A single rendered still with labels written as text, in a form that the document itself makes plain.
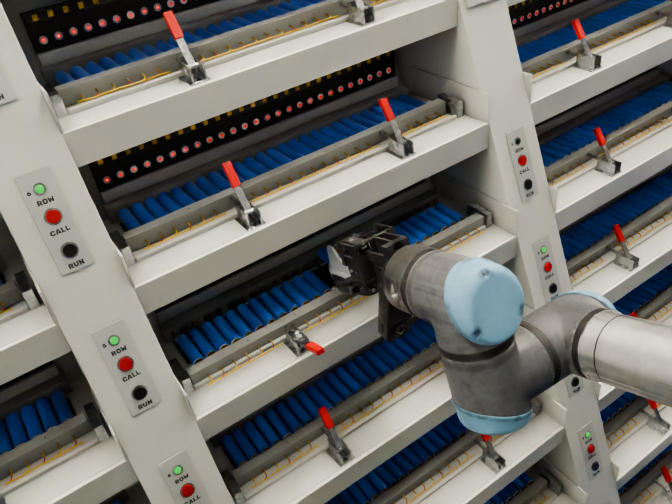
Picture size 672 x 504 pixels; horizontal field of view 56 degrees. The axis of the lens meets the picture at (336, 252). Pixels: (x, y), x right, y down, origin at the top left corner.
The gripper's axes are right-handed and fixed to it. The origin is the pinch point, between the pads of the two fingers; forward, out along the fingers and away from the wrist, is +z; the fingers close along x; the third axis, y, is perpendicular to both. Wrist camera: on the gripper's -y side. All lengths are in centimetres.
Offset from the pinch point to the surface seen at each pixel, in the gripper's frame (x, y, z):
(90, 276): 35.2, 16.8, -8.6
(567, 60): -57, 16, 0
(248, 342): 19.5, -2.5, -3.9
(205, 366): 26.5, -2.5, -4.1
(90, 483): 45.7, -7.2, -8.9
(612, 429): -48, -62, -2
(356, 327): 4.5, -6.6, -8.3
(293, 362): 15.5, -6.6, -8.2
